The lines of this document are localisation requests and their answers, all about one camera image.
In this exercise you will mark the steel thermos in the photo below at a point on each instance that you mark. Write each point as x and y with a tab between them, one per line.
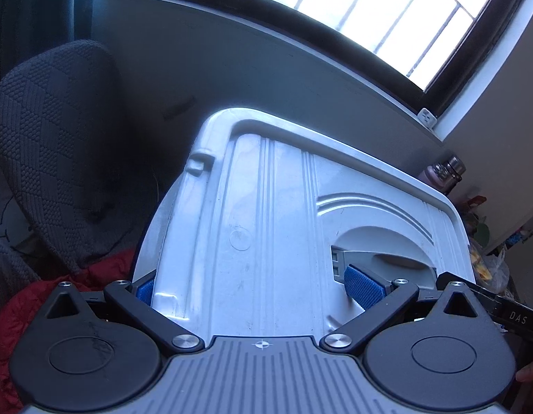
451	172

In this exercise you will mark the red quilted jacket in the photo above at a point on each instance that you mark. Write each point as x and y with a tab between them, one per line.
42	297

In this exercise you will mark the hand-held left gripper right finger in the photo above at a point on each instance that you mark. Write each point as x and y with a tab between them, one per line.
363	287

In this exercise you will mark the green round item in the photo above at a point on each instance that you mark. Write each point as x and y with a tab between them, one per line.
482	233

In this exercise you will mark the white plug adapter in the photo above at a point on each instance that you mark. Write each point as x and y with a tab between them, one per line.
426	118

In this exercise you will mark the person's right hand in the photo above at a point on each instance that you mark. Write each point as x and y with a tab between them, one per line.
531	373

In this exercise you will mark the window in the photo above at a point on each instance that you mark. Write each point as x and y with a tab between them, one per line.
378	8

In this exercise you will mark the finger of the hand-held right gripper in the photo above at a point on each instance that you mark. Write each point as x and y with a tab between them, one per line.
484	298

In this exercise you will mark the white plastic box lid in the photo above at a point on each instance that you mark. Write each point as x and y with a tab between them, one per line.
270	224

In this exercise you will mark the clear plastic bag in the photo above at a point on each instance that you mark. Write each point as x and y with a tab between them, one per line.
492	269

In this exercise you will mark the grey covered chair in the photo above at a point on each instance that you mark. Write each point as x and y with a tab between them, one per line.
55	151
7	267

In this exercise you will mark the blue curtain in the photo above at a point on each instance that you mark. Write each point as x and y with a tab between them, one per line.
37	13

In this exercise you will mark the pink flask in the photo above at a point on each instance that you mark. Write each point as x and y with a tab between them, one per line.
430	176

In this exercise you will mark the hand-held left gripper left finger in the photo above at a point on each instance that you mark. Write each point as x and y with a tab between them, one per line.
144	293

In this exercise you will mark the red carton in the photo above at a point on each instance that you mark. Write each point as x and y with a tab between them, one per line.
476	201

